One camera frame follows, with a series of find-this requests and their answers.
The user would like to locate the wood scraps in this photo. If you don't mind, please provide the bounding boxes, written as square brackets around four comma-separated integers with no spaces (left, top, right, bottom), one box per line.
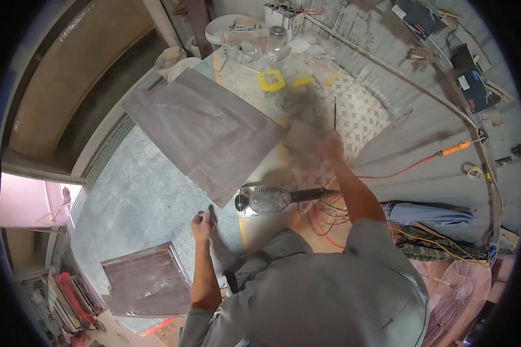
[406,47,441,72]

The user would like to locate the pink cabinet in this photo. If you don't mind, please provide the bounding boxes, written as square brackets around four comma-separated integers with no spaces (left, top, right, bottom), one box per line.
[0,173,82,230]

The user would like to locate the yellow lidded container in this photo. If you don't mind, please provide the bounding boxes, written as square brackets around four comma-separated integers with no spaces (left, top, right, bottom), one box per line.
[257,69,286,93]

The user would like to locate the tangle of orange cables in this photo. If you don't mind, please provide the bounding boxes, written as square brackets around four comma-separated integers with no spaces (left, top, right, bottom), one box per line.
[306,194,354,250]

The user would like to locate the patterned white grey cloth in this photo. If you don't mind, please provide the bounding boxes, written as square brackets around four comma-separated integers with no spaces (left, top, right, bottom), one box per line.
[287,71,393,191]

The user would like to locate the large dark wooden board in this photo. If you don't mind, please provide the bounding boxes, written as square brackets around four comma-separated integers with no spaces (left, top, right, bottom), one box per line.
[122,68,287,209]

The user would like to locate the orange-handled soldering iron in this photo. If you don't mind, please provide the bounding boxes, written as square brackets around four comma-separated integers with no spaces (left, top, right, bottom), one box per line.
[358,137,488,180]

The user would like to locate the person's left hand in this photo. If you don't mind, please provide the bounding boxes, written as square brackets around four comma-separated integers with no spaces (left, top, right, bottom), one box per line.
[190,205,218,244]

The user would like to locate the white bowl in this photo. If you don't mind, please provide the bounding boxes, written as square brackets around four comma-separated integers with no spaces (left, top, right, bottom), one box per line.
[155,46,187,72]

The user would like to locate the heap of boards and tools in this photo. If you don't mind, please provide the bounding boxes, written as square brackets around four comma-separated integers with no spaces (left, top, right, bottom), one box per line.
[22,267,109,347]

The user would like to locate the white plastic bucket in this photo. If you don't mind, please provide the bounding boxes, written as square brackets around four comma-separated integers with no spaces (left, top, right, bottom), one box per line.
[205,14,261,49]

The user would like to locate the pink standing fan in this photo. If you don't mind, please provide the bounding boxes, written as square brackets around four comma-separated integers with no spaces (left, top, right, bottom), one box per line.
[421,259,492,347]

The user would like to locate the grey work gloves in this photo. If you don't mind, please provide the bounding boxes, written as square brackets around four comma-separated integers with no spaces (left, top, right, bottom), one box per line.
[222,40,261,65]

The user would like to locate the person's right hand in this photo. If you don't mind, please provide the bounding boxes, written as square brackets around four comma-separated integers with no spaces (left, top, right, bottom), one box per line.
[288,121,346,164]

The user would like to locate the flexible metal conduit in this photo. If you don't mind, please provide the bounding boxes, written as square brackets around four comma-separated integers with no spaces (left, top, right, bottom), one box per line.
[303,14,479,130]

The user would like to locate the yellow cable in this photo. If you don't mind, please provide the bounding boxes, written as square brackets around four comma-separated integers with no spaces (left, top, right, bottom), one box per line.
[390,225,490,264]

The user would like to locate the large brown wooden frame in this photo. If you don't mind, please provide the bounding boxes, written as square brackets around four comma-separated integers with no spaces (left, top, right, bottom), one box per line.
[0,0,183,185]

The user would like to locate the white plate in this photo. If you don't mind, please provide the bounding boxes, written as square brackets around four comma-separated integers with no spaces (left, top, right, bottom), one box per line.
[168,57,202,83]

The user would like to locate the camouflage cloth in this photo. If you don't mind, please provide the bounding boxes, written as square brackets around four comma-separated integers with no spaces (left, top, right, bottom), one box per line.
[393,226,490,262]

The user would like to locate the folded blue cloth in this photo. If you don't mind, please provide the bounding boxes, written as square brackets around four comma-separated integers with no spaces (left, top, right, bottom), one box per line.
[383,202,475,227]

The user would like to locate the person's body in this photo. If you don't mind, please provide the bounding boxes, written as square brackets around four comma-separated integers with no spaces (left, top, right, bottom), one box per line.
[178,218,431,347]

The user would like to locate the dark blue box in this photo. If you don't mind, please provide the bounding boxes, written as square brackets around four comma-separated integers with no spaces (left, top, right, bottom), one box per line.
[455,69,496,115]
[392,0,443,40]

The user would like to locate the grey angle grinder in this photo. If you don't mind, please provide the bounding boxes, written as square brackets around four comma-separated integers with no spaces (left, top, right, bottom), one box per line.
[234,184,342,216]

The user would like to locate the clear glass jar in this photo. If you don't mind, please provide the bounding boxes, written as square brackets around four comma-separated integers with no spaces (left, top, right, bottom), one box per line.
[267,25,288,57]

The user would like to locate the dark wooden tray panel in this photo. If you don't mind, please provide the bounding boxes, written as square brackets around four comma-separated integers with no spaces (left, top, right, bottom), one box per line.
[100,241,194,318]

